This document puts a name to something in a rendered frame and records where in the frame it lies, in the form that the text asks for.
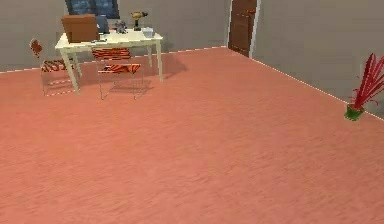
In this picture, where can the cream white table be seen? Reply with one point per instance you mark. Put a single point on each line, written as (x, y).
(131, 38)

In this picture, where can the orange black striped chair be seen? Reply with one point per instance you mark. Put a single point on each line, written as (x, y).
(51, 65)
(115, 53)

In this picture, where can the brown room door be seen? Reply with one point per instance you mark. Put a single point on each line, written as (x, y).
(242, 26)

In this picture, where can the grey small figurine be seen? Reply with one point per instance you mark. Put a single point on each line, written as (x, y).
(120, 26)

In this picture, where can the blue grey laptop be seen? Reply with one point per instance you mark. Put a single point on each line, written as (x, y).
(102, 24)

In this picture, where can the brown cardboard box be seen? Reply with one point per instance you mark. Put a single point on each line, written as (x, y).
(80, 28)

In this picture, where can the dark blue window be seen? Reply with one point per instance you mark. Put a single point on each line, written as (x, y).
(91, 6)

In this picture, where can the red plant in green pot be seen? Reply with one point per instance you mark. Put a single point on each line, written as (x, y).
(366, 86)

